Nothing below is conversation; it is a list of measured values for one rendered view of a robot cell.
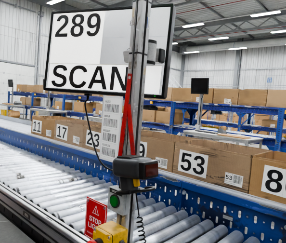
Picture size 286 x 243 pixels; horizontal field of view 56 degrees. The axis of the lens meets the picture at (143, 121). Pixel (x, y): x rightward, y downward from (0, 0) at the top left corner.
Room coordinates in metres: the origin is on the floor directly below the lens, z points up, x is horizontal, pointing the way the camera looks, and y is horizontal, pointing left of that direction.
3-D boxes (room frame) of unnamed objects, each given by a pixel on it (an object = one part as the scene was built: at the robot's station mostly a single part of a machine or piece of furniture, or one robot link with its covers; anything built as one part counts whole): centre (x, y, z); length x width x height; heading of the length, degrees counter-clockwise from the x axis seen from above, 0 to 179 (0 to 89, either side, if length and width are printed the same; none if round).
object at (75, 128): (2.13, 0.47, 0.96); 0.39 x 0.29 x 0.17; 48
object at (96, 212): (0.80, 0.10, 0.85); 0.16 x 0.01 x 0.13; 48
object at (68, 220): (1.22, 0.13, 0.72); 0.52 x 0.05 x 0.05; 138
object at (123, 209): (0.75, 0.05, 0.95); 0.07 x 0.03 x 0.07; 48
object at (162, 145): (1.61, -0.12, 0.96); 0.39 x 0.29 x 0.17; 48
